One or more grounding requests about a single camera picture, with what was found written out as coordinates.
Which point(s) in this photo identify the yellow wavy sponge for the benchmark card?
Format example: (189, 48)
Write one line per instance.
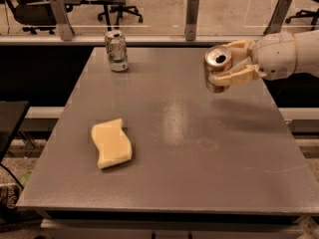
(112, 143)

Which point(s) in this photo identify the orange soda can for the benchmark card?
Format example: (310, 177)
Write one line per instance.
(216, 60)

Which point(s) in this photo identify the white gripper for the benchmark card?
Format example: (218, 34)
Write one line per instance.
(274, 56)

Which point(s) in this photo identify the black office chair centre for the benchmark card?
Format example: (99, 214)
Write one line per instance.
(119, 7)

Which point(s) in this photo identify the metal railing bracket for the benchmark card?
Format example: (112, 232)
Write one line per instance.
(59, 10)
(192, 7)
(278, 17)

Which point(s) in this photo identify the black office chair right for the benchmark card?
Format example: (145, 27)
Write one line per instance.
(314, 15)

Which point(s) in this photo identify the glass barrier panel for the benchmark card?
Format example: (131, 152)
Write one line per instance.
(215, 17)

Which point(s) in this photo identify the middle metal railing bracket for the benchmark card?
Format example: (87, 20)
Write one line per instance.
(192, 7)

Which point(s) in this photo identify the right metal railing bracket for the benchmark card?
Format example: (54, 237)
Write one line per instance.
(278, 17)

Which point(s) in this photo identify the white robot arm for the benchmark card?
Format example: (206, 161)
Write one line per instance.
(307, 53)

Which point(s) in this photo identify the left metal railing bracket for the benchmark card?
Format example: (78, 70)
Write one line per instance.
(59, 10)

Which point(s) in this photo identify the green white soda can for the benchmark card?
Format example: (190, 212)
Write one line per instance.
(117, 51)

